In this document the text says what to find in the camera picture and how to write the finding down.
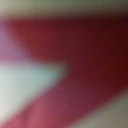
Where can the yellow granola box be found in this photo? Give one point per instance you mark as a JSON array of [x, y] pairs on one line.
[[83, 50]]

